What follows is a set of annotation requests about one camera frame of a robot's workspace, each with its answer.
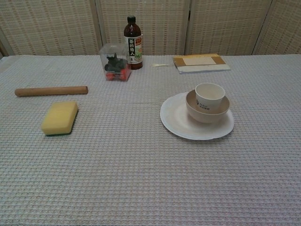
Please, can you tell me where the yellow sponge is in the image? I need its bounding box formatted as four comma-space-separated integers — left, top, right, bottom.
41, 101, 79, 136

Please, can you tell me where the dark sauce bottle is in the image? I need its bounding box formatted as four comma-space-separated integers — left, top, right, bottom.
124, 16, 144, 70

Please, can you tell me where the white plate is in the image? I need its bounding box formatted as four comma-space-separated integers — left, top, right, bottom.
159, 92, 235, 141

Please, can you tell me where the light woven tablecloth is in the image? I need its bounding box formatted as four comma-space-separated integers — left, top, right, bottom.
0, 54, 301, 226

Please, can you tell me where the beige bowl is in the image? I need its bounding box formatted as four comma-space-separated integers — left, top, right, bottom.
185, 90, 230, 124

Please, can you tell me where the white paper cup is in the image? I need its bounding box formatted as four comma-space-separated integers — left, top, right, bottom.
194, 82, 226, 112

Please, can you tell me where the wooden rolling pin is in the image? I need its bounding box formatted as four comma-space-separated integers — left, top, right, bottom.
15, 86, 88, 97

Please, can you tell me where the black red toy vehicle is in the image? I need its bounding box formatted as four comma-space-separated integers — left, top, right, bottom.
104, 53, 132, 81

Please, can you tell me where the woven folding screen panel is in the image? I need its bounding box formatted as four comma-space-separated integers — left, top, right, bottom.
185, 0, 275, 56
253, 0, 301, 56
0, 0, 99, 57
95, 0, 191, 56

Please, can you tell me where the clear plastic box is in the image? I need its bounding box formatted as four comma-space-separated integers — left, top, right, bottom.
99, 43, 132, 82

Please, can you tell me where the beige book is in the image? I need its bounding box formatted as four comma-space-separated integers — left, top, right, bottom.
173, 53, 231, 74

